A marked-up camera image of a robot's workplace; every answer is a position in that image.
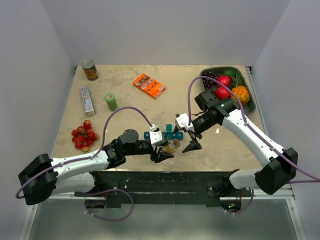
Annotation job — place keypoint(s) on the red pomegranate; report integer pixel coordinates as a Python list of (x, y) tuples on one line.
[(225, 80), (221, 93)]

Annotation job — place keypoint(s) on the orange spiky kiwano fruit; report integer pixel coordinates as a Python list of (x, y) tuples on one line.
[(242, 94)]

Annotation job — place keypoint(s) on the aluminium frame rail front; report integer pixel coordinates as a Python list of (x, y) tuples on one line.
[(64, 217)]

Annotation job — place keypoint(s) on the dark purple grape bunch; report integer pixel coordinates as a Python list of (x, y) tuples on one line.
[(210, 85)]

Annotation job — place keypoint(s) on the aluminium frame rail right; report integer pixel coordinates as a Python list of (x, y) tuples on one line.
[(248, 70)]

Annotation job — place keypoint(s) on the aluminium frame rail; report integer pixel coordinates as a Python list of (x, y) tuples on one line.
[(64, 217), (248, 70)]

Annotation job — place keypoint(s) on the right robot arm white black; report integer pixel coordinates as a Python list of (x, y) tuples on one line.
[(276, 161)]

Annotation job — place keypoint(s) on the silver toothpaste box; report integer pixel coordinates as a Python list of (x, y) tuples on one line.
[(88, 105)]

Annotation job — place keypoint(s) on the green cylindrical container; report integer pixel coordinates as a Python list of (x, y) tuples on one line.
[(111, 102)]

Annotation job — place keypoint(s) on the orange cardboard box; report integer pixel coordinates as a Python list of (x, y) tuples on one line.
[(149, 86)]

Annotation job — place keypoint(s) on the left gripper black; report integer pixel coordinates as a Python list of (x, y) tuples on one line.
[(158, 156)]

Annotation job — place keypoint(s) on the dark grey fruit tray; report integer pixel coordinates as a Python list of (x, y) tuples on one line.
[(239, 80)]

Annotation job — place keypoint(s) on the clear bottle lid orange label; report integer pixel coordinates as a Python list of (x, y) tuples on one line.
[(176, 143)]

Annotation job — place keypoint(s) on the upper red pomegranate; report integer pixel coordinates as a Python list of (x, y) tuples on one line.
[(225, 80)]

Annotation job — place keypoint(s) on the tin can fruit label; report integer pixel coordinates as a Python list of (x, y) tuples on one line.
[(90, 69)]

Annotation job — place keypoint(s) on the green lime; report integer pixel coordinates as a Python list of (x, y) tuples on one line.
[(230, 73)]

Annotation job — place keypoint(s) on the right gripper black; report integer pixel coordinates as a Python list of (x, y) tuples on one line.
[(194, 144)]

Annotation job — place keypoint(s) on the clear pill bottle yellow capsules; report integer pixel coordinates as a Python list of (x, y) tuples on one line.
[(168, 147)]

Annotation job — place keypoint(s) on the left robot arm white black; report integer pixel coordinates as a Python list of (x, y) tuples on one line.
[(46, 176)]

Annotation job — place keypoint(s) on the lower red pomegranate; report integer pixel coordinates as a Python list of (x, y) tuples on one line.
[(221, 93)]

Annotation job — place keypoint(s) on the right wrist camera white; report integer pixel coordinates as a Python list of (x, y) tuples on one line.
[(184, 123)]

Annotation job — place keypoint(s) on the red cherry bunch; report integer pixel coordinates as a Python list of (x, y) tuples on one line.
[(84, 136)]

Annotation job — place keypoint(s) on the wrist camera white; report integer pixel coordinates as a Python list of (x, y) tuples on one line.
[(157, 137), (184, 123)]

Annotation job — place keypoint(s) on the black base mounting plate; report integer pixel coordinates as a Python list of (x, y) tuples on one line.
[(163, 188)]

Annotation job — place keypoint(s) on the teal weekly pill organizer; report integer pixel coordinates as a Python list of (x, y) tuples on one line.
[(168, 134)]

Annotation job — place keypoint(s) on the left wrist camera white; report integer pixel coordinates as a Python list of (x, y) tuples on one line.
[(157, 137)]

